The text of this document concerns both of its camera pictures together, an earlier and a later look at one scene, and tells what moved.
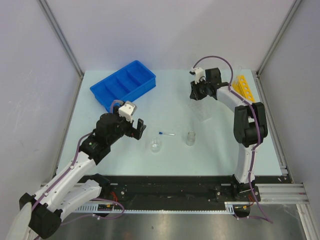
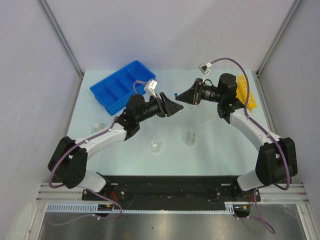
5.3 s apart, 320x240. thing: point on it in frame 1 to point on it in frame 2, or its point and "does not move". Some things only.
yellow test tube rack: x=240 y=85 does not move
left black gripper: x=135 y=133 to x=170 y=107
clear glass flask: x=155 y=145 does not move
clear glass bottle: x=191 y=138 does not move
